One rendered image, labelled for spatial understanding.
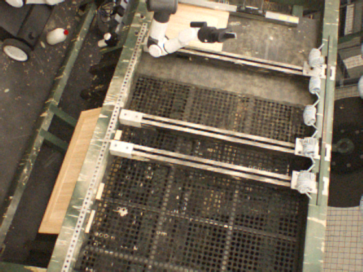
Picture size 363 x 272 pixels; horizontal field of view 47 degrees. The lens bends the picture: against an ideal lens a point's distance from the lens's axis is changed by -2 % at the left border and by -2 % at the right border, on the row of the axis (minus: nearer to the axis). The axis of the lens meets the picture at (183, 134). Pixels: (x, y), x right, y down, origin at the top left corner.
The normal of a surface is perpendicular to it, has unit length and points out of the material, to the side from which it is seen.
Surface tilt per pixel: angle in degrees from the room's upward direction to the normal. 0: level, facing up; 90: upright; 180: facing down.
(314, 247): 53
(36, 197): 0
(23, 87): 0
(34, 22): 0
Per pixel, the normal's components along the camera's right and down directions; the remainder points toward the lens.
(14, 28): 0.79, -0.11
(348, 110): -0.57, -0.47
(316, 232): 0.02, -0.44
